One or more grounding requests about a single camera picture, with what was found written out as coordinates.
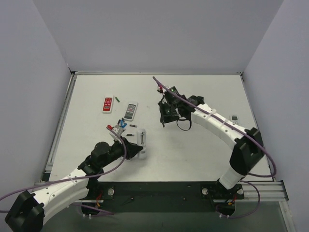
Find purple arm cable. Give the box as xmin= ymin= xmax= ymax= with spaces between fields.
xmin=0 ymin=128 xmax=128 ymax=216
xmin=152 ymin=76 xmax=277 ymax=218

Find grey and white remote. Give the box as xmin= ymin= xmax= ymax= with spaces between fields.
xmin=124 ymin=101 xmax=138 ymax=121

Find white remote back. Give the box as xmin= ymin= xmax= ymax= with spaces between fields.
xmin=136 ymin=129 xmax=147 ymax=160

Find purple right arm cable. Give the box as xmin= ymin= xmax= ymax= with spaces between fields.
xmin=152 ymin=76 xmax=277 ymax=218

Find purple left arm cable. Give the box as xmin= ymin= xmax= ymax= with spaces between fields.
xmin=0 ymin=128 xmax=128 ymax=216

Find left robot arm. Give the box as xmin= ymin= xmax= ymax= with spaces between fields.
xmin=5 ymin=138 xmax=145 ymax=232

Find aluminium table edge rail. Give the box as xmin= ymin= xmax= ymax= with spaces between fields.
xmin=35 ymin=72 xmax=77 ymax=185

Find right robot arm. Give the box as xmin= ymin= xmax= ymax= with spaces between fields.
xmin=157 ymin=86 xmax=264 ymax=191

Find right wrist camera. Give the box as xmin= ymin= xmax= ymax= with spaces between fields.
xmin=157 ymin=84 xmax=166 ymax=94

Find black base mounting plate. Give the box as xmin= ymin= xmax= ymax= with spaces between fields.
xmin=81 ymin=181 xmax=244 ymax=215

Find white air conditioner remote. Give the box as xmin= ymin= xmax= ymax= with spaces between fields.
xmin=230 ymin=115 xmax=239 ymax=125

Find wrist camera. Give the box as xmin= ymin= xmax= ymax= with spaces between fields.
xmin=107 ymin=125 xmax=125 ymax=136
xmin=157 ymin=84 xmax=166 ymax=94

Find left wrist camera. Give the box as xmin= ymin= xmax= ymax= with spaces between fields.
xmin=107 ymin=125 xmax=125 ymax=136

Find red and white remote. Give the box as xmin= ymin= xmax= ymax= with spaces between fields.
xmin=102 ymin=95 xmax=114 ymax=114

